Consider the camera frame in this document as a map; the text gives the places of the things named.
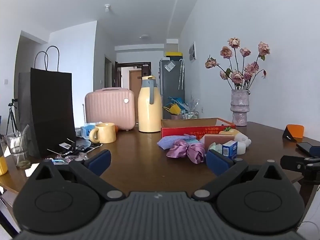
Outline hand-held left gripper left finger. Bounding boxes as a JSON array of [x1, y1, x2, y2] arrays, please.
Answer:
[[29, 149, 125, 202]]

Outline black tripod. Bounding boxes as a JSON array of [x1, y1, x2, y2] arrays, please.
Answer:
[[6, 99, 19, 137]]

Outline orange and black stand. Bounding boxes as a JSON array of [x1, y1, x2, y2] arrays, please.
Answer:
[[282, 124, 305, 140]]

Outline blue tissue pack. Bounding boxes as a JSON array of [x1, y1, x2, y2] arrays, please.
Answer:
[[222, 140, 238, 160]]

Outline yellow mug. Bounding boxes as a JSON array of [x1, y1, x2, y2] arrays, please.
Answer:
[[89, 123, 117, 144]]

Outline white plush toy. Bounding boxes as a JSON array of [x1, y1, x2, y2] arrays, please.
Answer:
[[234, 132, 251, 155]]

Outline clear plastic packets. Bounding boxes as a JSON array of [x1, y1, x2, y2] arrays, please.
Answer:
[[42, 154, 88, 165]]

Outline red cardboard box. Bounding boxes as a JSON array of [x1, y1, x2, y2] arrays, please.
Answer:
[[161, 117, 236, 141]]

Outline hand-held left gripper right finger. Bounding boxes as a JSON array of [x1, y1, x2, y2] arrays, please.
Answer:
[[192, 149, 290, 202]]

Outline wall picture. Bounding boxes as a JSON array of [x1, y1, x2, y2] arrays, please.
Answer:
[[189, 41, 197, 61]]

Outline pink suitcase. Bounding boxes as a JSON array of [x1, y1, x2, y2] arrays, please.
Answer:
[[84, 87, 136, 131]]

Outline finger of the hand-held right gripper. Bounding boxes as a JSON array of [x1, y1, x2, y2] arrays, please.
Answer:
[[280, 155, 320, 183], [296, 142, 320, 156]]

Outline dried pink rose bouquet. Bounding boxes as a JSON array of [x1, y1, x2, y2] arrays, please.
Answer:
[[205, 37, 271, 90]]

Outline white hanging umbrella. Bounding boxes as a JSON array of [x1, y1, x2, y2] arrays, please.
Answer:
[[178, 59, 185, 90]]

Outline dark door frame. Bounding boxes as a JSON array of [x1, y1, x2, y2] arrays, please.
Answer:
[[115, 61, 152, 89]]

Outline yellow cup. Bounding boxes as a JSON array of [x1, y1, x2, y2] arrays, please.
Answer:
[[0, 156, 8, 176]]

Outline clear plastic wrapping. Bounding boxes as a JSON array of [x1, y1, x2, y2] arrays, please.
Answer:
[[180, 94, 200, 119]]

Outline yellow thermos jug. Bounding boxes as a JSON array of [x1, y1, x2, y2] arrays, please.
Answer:
[[137, 75, 163, 133]]

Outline brown wooden door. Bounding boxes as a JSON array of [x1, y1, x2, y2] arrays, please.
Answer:
[[129, 70, 142, 123]]

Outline purple satin cloth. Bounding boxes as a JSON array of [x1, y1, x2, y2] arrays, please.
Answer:
[[166, 140, 206, 164]]

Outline purple ribbed vase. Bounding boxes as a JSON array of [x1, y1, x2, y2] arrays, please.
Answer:
[[230, 89, 251, 127]]

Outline black paper bag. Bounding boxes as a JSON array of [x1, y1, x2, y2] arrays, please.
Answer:
[[30, 45, 77, 158]]

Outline grey fridge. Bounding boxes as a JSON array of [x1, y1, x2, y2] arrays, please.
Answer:
[[159, 58, 185, 120]]

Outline glass cup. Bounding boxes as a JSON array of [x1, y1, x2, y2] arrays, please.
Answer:
[[5, 131, 32, 169]]

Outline yellow plush toy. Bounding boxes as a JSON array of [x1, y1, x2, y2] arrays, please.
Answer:
[[219, 127, 241, 136]]

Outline black wrappers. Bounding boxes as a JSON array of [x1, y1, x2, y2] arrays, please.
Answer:
[[47, 138, 103, 156]]

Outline light blue packet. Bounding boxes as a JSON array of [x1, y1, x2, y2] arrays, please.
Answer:
[[80, 122, 100, 139]]

